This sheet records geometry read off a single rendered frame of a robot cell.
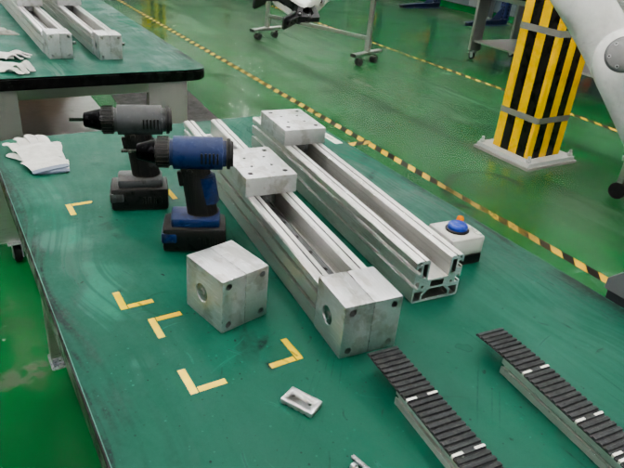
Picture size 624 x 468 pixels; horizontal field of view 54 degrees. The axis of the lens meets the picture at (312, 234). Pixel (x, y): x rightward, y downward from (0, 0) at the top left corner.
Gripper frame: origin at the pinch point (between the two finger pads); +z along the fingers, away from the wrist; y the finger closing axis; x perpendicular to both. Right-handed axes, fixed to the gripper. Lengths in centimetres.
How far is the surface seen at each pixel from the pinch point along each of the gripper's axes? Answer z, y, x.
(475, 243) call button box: 11, -68, -8
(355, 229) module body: 23, -48, -14
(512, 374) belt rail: 38, -86, 4
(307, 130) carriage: 3.4, -18.6, -21.2
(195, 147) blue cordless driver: 42.3, -21.5, 3.0
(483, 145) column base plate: -235, -8, -205
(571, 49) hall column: -266, -20, -130
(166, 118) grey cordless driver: 36.0, -6.0, -5.9
